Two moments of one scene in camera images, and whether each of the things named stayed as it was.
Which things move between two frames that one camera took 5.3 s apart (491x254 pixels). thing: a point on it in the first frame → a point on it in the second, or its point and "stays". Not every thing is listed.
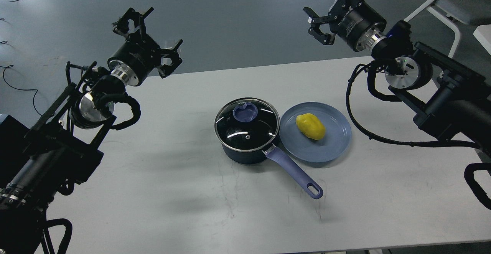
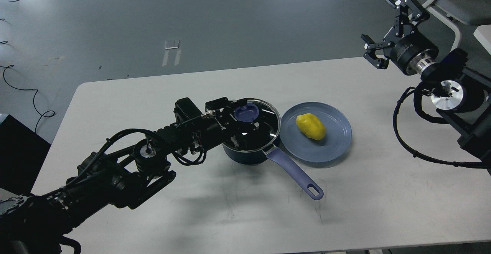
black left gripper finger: x=165 y=70 → x=244 y=136
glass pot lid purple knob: x=245 y=112 stays
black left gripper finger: x=122 y=27 → x=235 y=104
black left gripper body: x=134 y=59 → x=221 y=124
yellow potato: x=310 y=126 stays
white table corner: x=483 y=33 stays
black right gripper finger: x=315 y=21 → x=380 y=62
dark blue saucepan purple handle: x=277 y=154 stays
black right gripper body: x=355 y=19 → x=414 y=53
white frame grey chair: x=468 y=0 stays
